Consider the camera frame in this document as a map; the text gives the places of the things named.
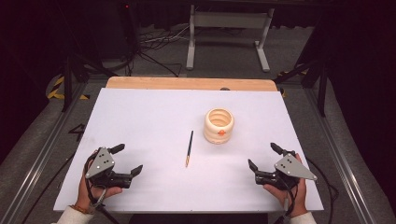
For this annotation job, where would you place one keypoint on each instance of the black device with red light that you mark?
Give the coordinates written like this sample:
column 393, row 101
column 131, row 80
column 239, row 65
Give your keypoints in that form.
column 128, row 25

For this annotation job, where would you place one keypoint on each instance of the black tripod stand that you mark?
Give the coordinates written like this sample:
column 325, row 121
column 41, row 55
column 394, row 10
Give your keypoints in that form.
column 67, row 81
column 320, row 84

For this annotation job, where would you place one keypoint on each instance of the white metal stand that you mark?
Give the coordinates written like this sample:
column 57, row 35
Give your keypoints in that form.
column 229, row 20

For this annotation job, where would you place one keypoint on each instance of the cream ribbed pen holder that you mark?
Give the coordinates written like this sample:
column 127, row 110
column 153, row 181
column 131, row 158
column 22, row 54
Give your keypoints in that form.
column 219, row 135

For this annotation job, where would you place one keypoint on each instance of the wooden table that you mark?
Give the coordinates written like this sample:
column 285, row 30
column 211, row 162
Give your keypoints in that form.
column 186, row 83

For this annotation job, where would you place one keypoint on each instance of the person's right hand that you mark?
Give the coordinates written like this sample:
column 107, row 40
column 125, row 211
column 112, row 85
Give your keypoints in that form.
column 299, row 199

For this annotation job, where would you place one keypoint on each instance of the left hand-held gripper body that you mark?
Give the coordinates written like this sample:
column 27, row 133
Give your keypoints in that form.
column 99, row 163

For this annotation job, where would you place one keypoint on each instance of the white table board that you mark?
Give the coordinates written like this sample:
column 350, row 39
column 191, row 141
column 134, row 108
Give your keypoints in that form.
column 155, row 130

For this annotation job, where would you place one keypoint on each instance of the dark pencil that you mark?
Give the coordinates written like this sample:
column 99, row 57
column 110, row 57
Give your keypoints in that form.
column 189, row 148

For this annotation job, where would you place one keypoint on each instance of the aluminium floor rail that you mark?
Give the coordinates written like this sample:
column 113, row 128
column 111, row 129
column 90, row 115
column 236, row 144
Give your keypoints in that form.
column 40, row 158
column 339, row 155

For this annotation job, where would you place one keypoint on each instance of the person's left hand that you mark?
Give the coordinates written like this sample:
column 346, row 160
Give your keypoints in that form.
column 84, row 193

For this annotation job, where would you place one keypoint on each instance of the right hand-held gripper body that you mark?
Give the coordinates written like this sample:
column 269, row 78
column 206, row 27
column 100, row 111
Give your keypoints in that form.
column 291, row 168

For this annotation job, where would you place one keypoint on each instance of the yellow black floor tape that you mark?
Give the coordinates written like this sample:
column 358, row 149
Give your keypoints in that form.
column 57, row 90

